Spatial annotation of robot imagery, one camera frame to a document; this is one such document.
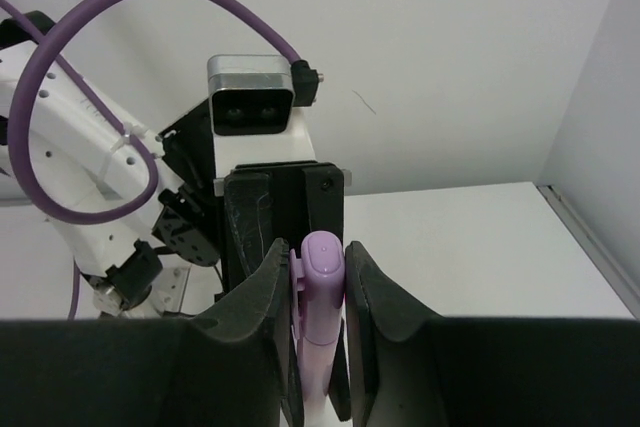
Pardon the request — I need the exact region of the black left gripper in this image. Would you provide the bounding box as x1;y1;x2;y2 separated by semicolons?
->
222;160;345;293

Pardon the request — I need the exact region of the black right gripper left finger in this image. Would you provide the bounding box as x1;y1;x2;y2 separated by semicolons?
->
1;239;304;426

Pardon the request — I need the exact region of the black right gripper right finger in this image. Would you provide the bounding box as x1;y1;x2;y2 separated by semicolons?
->
345;242;639;426

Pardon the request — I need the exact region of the purple correction tape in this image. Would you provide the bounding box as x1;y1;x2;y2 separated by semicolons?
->
290;231;345;426

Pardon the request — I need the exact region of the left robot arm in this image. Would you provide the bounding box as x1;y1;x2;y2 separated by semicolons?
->
1;40;316;320

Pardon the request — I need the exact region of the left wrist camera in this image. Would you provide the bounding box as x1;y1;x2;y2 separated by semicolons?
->
207;54;294;136

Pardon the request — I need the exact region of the aluminium table edge rail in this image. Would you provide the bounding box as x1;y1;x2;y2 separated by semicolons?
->
537;185;639;319

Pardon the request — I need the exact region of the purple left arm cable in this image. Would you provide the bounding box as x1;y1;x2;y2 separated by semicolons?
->
0;0;329;323

